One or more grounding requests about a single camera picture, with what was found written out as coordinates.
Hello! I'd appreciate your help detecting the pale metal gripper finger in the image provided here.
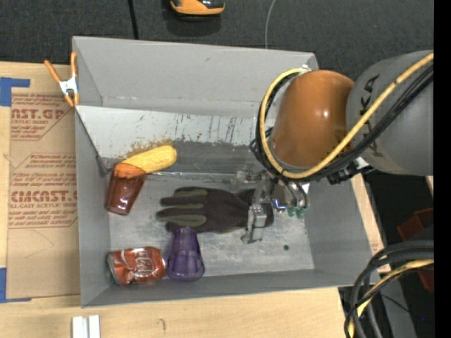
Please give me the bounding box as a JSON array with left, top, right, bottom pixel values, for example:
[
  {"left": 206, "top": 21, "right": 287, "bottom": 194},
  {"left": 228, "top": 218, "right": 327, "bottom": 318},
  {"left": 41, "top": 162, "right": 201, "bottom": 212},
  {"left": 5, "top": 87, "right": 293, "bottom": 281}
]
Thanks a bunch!
[
  {"left": 240, "top": 204, "right": 268, "bottom": 244},
  {"left": 235, "top": 170, "right": 264, "bottom": 187}
]

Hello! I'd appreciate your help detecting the crushed red soda can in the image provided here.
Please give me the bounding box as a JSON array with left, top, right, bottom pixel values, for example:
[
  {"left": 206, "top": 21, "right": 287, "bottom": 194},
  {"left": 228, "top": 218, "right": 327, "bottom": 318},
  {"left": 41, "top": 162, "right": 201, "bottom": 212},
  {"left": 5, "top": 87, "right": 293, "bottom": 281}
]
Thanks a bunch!
[{"left": 106, "top": 246, "right": 166, "bottom": 287}]

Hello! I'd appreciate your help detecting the yellow toy corn cob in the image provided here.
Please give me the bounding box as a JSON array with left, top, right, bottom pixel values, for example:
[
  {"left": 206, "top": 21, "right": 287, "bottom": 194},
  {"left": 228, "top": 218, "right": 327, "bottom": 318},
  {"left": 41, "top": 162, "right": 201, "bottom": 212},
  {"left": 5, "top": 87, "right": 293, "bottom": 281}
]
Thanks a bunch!
[{"left": 121, "top": 144, "right": 178, "bottom": 174}]

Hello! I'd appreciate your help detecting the purple clear plastic cup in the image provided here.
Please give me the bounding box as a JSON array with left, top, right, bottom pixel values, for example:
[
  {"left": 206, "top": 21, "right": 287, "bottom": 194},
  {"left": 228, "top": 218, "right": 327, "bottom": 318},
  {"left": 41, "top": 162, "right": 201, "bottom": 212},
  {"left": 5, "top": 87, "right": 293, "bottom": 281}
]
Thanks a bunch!
[{"left": 165, "top": 227, "right": 206, "bottom": 283}]

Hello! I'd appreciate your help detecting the dark brown work glove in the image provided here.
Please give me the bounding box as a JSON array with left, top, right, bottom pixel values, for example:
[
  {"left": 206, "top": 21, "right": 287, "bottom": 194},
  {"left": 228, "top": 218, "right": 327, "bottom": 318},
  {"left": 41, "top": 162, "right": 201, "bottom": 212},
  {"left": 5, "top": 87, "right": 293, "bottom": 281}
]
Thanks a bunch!
[{"left": 156, "top": 186, "right": 274, "bottom": 234}]

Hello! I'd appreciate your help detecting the brown cardboard board red print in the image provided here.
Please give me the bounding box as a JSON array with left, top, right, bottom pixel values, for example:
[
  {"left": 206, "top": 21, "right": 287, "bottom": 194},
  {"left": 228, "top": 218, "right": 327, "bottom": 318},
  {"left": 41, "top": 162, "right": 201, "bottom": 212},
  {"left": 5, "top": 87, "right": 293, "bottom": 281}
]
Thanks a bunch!
[{"left": 0, "top": 61, "right": 82, "bottom": 304}]

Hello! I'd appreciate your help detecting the grey metal bin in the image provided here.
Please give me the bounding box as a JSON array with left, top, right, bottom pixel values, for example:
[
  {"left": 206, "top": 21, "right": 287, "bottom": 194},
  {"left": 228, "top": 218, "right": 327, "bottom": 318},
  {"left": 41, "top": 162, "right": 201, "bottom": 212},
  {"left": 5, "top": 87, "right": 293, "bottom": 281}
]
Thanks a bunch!
[{"left": 71, "top": 36, "right": 381, "bottom": 308}]

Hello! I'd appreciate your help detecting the orange clear plastic cup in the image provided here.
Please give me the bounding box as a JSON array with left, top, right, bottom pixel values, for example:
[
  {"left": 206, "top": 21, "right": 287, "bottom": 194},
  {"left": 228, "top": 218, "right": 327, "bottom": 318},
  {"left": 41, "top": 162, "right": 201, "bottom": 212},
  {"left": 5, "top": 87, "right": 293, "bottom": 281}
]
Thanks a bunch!
[{"left": 104, "top": 163, "right": 148, "bottom": 216}]

